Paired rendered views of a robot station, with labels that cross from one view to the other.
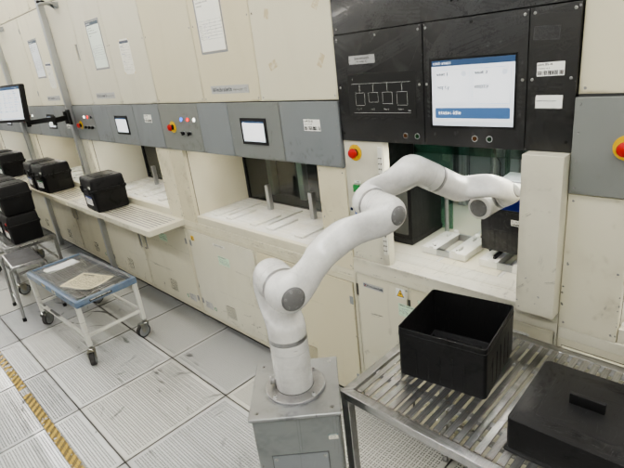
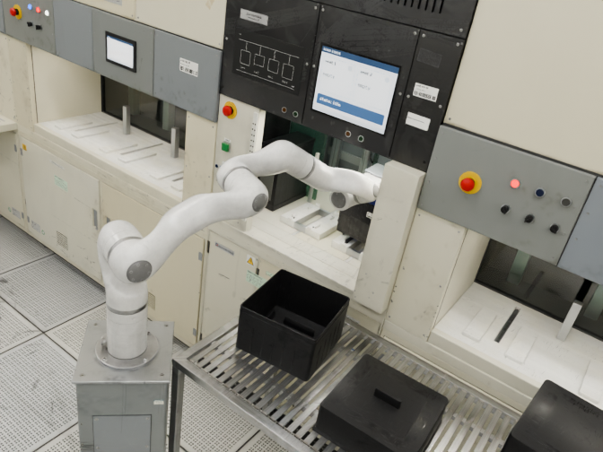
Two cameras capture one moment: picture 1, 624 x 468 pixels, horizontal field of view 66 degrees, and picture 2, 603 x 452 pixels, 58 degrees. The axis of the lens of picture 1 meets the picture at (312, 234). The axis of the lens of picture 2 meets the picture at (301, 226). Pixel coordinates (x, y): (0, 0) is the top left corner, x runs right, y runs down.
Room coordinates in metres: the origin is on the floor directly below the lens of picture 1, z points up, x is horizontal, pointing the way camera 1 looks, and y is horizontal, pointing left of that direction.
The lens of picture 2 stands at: (-0.08, 0.01, 2.00)
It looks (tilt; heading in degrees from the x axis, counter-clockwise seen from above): 29 degrees down; 344
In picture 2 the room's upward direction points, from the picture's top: 10 degrees clockwise
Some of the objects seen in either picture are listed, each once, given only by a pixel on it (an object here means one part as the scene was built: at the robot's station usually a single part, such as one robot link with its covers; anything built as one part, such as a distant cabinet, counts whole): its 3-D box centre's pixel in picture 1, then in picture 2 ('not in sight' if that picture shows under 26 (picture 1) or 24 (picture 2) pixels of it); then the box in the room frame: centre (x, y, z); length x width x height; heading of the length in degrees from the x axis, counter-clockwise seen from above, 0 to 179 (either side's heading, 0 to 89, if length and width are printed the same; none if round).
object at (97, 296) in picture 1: (89, 300); not in sight; (3.18, 1.68, 0.24); 0.97 x 0.52 x 0.48; 45
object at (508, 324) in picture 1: (456, 339); (292, 321); (1.30, -0.42, 0.85); 0.28 x 0.28 x 0.17; 51
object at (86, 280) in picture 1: (86, 279); not in sight; (3.03, 1.58, 0.47); 0.31 x 0.23 x 0.02; 64
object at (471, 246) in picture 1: (454, 244); (313, 219); (1.94, -0.62, 0.89); 0.22 x 0.21 x 0.04; 133
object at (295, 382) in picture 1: (292, 361); (126, 325); (1.28, 0.11, 0.85); 0.19 x 0.19 x 0.18
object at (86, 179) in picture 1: (103, 189); not in sight; (3.67, 1.56, 0.93); 0.30 x 0.28 x 0.26; 40
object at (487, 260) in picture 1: (515, 256); (365, 244); (1.74, -0.81, 0.89); 0.22 x 0.21 x 0.04; 133
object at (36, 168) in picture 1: (52, 175); not in sight; (4.55, 2.37, 0.93); 0.30 x 0.28 x 0.26; 45
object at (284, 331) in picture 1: (279, 298); (123, 263); (1.31, 0.12, 1.07); 0.19 x 0.12 x 0.24; 22
